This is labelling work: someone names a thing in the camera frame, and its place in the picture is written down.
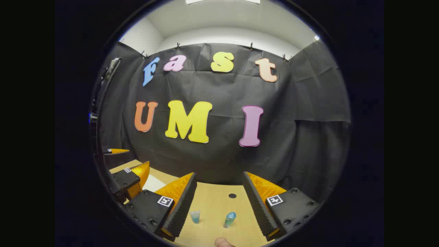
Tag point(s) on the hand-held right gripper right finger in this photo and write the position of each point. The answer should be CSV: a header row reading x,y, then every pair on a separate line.
x,y
259,206

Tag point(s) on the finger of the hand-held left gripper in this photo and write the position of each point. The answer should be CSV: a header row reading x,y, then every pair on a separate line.
x,y
123,181
116,159

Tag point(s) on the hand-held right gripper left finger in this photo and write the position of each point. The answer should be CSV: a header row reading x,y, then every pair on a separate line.
x,y
181,209

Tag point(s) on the white blue skincare tube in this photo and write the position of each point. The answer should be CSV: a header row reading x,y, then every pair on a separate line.
x,y
194,216

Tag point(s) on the blue skincare bottle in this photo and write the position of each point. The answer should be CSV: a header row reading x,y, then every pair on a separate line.
x,y
229,220

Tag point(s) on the black backdrop cloth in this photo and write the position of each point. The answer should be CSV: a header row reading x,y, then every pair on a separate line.
x,y
219,154

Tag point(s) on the ceiling light panel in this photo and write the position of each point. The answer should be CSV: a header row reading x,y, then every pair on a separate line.
x,y
195,1

